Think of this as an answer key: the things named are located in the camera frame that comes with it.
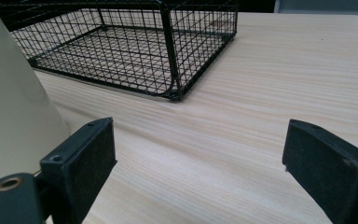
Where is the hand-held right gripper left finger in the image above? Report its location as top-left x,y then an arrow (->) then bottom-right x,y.
39,117 -> 118,224

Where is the cream white rounded object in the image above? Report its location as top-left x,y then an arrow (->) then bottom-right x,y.
0,0 -> 71,185

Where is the black wire mesh basket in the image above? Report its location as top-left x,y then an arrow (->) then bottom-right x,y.
0,0 -> 240,102

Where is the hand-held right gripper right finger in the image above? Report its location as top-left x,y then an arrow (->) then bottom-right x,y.
282,119 -> 358,224

